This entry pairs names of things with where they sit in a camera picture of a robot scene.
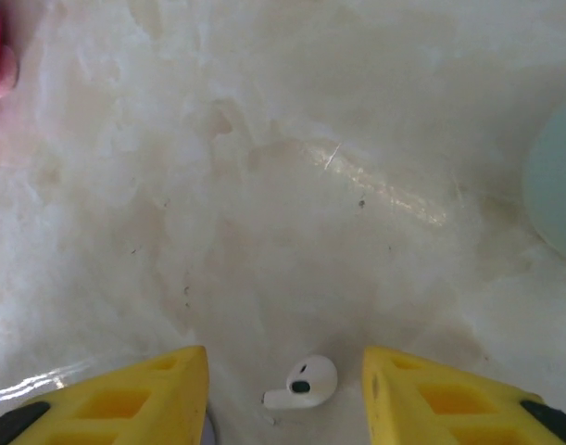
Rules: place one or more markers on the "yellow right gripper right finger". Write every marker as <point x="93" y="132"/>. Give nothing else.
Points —
<point x="449" y="408"/>

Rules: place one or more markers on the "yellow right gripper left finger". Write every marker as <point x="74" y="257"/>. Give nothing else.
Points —
<point x="102" y="408"/>

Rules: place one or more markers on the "white earbud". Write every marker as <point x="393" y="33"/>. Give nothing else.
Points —
<point x="310" y="375"/>

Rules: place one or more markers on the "green earbud charging case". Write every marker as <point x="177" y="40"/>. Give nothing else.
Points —
<point x="560" y="185"/>

